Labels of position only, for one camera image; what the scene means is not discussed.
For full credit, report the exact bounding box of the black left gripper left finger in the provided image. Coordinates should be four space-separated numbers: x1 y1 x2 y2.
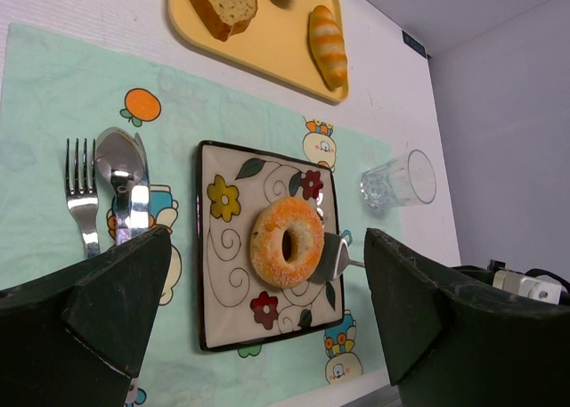
1 226 171 406

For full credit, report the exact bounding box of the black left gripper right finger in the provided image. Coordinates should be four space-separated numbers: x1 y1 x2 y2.
364 228 569 406

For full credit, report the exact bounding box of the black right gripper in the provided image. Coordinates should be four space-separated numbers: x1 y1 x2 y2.
452 258 570 308

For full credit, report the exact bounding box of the steel spatula wooden handle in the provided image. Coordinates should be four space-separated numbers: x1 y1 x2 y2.
309 232 365 283

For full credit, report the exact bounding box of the pink sugared donut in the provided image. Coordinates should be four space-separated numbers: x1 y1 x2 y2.
249 197 324 289

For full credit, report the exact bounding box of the striped orange bread roll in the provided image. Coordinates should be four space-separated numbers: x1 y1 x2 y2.
308 5 347 89

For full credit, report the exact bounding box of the sliced loaf bread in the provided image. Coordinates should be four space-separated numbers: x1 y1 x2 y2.
190 0 258 42

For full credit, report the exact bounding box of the clear drinking glass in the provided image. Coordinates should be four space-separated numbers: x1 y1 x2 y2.
360 149 437 208

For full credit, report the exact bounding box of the silver fork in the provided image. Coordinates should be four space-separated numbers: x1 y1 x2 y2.
64 139 101 258

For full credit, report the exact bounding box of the square floral ceramic plate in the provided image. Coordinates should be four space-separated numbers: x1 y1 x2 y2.
195 141 345 352

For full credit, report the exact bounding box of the dark blue table label right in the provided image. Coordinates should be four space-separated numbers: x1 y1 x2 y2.
402 30 428 59

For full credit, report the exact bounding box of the mint green cartoon placemat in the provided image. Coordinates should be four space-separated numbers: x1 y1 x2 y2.
1 24 391 406

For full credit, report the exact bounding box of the yellow plastic tray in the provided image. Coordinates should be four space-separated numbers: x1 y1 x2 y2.
167 0 349 102

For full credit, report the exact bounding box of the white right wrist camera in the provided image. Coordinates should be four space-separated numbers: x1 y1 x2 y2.
493 270 562 305

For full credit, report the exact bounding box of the silver knife pink handle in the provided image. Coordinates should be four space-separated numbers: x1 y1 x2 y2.
130 134 151 238

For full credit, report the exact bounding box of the silver spoon pink handle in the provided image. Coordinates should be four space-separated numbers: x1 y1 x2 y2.
94 127 143 245

